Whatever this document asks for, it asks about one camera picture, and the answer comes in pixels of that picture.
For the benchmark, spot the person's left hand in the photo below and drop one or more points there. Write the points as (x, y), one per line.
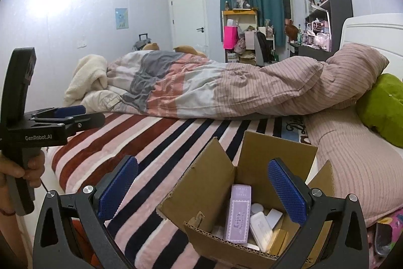
(32, 174)

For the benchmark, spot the blue wall poster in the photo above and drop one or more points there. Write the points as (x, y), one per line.
(121, 18)

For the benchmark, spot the dark tall bookshelf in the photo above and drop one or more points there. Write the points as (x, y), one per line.
(322, 30)

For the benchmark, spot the striped plush blanket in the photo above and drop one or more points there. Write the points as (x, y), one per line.
(163, 148)

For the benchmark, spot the yellow shelf unit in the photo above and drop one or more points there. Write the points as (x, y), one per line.
(244, 20)

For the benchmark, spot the green plush pillow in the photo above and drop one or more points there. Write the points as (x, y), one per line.
(380, 109)

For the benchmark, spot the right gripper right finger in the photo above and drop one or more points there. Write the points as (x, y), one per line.
(339, 222)

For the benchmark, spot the grey suitcase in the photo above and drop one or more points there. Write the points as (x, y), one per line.
(142, 42)

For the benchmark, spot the pink grey patchwork duvet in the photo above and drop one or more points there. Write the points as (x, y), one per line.
(181, 85)

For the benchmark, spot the white bed headboard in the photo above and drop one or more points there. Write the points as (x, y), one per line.
(383, 32)

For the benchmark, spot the pink gift bag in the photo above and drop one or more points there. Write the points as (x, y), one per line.
(230, 37)

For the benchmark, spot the white door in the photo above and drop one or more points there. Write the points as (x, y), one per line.
(189, 25)

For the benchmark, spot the pink ribbed pillow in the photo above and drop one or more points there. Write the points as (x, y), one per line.
(363, 163)

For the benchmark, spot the purple rectangular box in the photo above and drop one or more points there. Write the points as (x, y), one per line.
(238, 214)

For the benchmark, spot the person's left forearm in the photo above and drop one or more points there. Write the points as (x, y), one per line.
(9, 225)

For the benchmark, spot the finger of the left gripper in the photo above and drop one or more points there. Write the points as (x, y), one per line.
(84, 122)
(58, 113)

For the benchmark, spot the cream fleece blanket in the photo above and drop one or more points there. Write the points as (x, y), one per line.
(89, 86)

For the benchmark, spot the light blue card case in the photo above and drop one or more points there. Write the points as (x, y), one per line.
(273, 217)

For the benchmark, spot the brown teddy bear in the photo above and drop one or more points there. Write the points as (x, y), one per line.
(189, 50)
(151, 47)

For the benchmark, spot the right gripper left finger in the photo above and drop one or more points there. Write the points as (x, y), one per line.
(56, 243)

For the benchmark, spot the grey desk chair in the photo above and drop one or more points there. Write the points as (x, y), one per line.
(264, 49)

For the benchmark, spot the white rectangular power bank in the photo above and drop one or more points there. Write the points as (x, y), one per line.
(261, 231)

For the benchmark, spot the brown cardboard box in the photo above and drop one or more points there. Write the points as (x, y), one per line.
(212, 200)

